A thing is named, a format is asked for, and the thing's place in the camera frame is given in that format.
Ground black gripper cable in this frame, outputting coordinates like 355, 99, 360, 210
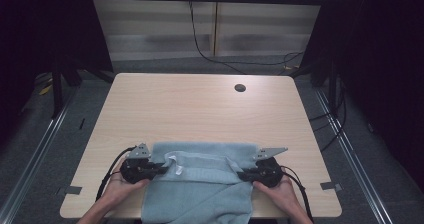
95, 145, 138, 202
279, 165, 315, 223

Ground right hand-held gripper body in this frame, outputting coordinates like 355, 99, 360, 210
252, 146, 288, 189

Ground grey tape strip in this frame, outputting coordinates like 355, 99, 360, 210
64, 185, 83, 196
320, 181, 343, 192

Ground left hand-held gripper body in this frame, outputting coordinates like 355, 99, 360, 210
119, 143, 158, 185

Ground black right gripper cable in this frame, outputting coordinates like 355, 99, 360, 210
279, 165, 315, 223

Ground black metal stand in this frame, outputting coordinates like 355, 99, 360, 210
50, 59, 65, 119

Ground person's right hand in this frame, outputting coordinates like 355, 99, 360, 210
253, 176, 303, 215

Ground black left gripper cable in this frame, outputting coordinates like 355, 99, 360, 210
95, 145, 138, 202

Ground black curtain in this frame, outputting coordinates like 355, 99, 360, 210
299, 0, 424, 193
0, 0, 114, 145

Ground person's left hand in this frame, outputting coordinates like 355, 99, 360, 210
99, 170, 151, 211

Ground long black power cable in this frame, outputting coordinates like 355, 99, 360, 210
187, 0, 305, 76

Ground black floor cables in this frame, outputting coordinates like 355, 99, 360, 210
308, 82, 348, 153

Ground metal floor rail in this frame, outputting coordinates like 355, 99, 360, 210
314, 87, 395, 224
0, 86, 80, 224

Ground light blue towel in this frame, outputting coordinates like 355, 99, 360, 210
140, 141, 262, 224

